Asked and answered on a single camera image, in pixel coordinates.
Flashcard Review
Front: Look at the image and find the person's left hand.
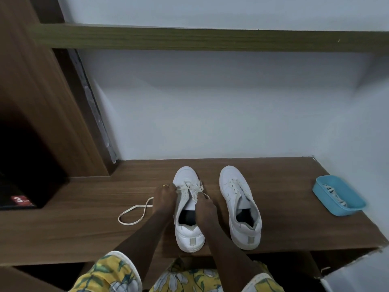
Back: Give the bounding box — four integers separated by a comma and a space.
152, 184, 178, 216

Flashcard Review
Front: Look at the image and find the person's right hand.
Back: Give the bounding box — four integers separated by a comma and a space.
195, 193, 218, 225

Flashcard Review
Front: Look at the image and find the white sneaker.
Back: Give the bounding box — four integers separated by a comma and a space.
219, 165, 263, 251
172, 166, 206, 253

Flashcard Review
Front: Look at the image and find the person's left forearm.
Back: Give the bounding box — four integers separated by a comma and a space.
112, 209, 175, 271

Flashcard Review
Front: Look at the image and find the person's right forearm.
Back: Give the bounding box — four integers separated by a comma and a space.
203, 219, 269, 283

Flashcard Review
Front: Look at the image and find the striped laces bundle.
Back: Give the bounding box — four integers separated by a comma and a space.
323, 184, 349, 209

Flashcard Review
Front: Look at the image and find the blue plastic basket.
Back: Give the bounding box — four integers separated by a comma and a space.
312, 175, 367, 217

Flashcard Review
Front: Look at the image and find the wooden wall shelf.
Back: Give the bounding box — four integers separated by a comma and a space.
30, 23, 389, 54

